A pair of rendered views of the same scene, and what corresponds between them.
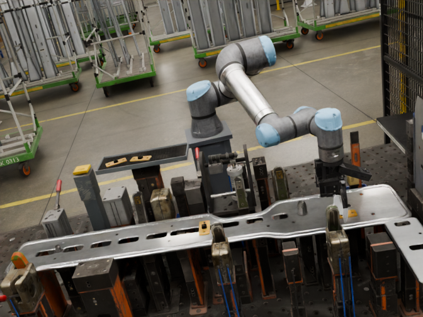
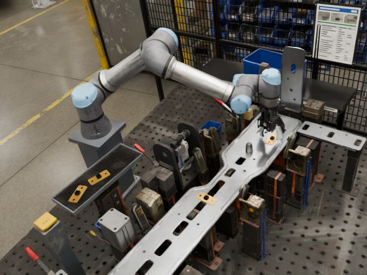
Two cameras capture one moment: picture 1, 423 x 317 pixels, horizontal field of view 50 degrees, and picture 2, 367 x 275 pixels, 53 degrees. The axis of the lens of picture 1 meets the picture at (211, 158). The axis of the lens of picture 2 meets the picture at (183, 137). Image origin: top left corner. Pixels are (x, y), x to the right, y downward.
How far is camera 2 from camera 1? 1.20 m
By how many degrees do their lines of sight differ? 46
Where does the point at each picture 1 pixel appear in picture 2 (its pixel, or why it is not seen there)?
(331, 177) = (272, 117)
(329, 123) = (278, 79)
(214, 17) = not seen: outside the picture
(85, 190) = (58, 240)
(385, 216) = (292, 127)
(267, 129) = (246, 99)
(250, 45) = (166, 38)
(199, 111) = (95, 113)
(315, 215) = (258, 148)
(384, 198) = not seen: hidden behind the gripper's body
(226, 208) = (186, 178)
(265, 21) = not seen: outside the picture
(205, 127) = (103, 125)
